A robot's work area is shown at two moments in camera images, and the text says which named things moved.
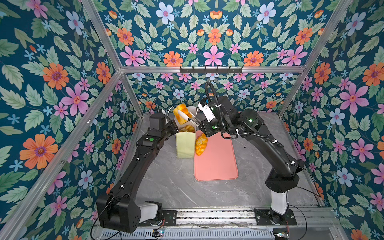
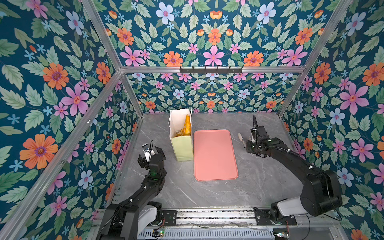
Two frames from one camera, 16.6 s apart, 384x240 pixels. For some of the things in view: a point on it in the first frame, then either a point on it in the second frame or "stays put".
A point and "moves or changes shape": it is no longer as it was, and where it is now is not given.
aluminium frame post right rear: x=316 y=56 stays put
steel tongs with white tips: x=190 y=117 → x=240 y=137
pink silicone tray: x=217 y=161 stays put
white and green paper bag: x=186 y=137 moves or changes shape
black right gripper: x=204 y=124 → x=247 y=146
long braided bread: x=201 y=144 → x=187 y=129
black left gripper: x=173 y=124 → x=142 y=163
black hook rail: x=210 y=70 stays put
